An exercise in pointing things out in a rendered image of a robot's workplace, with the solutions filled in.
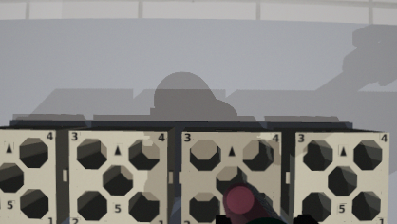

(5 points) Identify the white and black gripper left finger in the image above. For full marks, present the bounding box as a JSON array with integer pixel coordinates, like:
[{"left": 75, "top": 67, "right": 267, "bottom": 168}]
[{"left": 216, "top": 215, "right": 232, "bottom": 224}]

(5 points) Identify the beige bucket adapter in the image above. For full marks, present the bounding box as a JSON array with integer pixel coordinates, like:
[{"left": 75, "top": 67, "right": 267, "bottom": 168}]
[
  {"left": 69, "top": 126, "right": 175, "bottom": 224},
  {"left": 0, "top": 125, "right": 87, "bottom": 224},
  {"left": 179, "top": 127, "right": 281, "bottom": 224},
  {"left": 274, "top": 127, "right": 389, "bottom": 224}
]

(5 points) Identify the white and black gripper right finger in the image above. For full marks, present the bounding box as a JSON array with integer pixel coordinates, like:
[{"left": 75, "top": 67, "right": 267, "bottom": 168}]
[{"left": 293, "top": 215, "right": 319, "bottom": 224}]

